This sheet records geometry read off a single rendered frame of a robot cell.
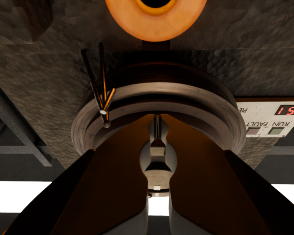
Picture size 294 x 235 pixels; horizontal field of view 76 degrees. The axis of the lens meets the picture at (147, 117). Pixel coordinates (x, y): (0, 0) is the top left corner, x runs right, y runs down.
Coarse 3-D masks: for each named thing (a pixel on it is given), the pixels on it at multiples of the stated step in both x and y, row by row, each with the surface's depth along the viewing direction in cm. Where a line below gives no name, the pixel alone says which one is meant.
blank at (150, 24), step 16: (112, 0) 28; (128, 0) 28; (176, 0) 28; (192, 0) 28; (112, 16) 30; (128, 16) 30; (144, 16) 30; (160, 16) 30; (176, 16) 29; (192, 16) 29; (128, 32) 32; (144, 32) 31; (160, 32) 31; (176, 32) 31
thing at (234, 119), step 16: (112, 80) 42; (128, 80) 40; (144, 80) 37; (160, 80) 36; (176, 80) 37; (192, 80) 40; (208, 80) 43; (128, 96) 39; (144, 96) 39; (176, 96) 39; (192, 96) 39; (208, 96) 38; (224, 96) 43; (80, 112) 43; (96, 112) 43; (224, 112) 42; (80, 128) 47; (240, 128) 46; (80, 144) 53; (240, 144) 51
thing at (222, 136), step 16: (160, 96) 39; (112, 112) 40; (128, 112) 40; (144, 112) 40; (160, 112) 39; (176, 112) 40; (192, 112) 40; (208, 112) 39; (96, 128) 44; (112, 128) 42; (208, 128) 42; (224, 128) 43; (96, 144) 46; (224, 144) 48
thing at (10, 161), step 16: (0, 128) 908; (0, 160) 806; (16, 160) 803; (32, 160) 800; (272, 160) 754; (288, 160) 751; (0, 176) 757; (16, 176) 754; (32, 176) 751; (48, 176) 748; (272, 176) 710; (288, 176) 708; (0, 224) 638; (160, 224) 618
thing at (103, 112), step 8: (88, 64) 40; (104, 64) 38; (88, 72) 38; (104, 72) 37; (104, 80) 36; (96, 88) 36; (104, 88) 35; (112, 88) 33; (96, 96) 35; (104, 96) 34; (112, 96) 32; (104, 104) 30; (104, 112) 30; (104, 120) 32
